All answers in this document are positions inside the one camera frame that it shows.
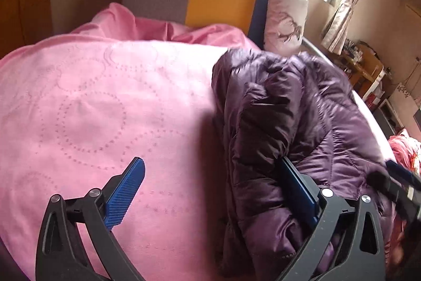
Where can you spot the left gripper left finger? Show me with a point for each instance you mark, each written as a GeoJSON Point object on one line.
{"type": "Point", "coordinates": [60, 253]}

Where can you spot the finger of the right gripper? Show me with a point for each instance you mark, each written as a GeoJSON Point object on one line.
{"type": "Point", "coordinates": [402, 187]}

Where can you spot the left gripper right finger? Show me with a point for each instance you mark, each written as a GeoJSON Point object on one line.
{"type": "Point", "coordinates": [344, 239]}

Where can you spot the wooden side table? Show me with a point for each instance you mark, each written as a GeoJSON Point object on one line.
{"type": "Point", "coordinates": [362, 66]}

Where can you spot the pink bed cover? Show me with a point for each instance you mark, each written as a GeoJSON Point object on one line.
{"type": "Point", "coordinates": [77, 108]}

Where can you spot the purple down jacket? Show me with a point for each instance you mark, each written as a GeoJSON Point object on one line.
{"type": "Point", "coordinates": [301, 108]}

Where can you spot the pink deer print pillow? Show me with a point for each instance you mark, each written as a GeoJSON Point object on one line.
{"type": "Point", "coordinates": [284, 26]}

